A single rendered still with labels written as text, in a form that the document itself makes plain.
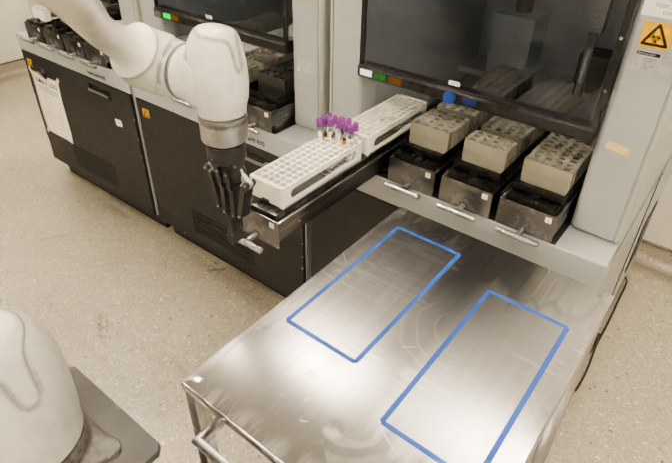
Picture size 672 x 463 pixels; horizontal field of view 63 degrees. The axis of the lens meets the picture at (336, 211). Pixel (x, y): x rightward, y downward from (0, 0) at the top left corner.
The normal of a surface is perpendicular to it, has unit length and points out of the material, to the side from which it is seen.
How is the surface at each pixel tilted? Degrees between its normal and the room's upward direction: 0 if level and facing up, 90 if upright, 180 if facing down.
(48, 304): 0
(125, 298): 0
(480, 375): 0
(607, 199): 90
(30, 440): 88
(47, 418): 87
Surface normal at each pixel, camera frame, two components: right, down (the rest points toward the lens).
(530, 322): 0.02, -0.83
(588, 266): -0.62, 0.44
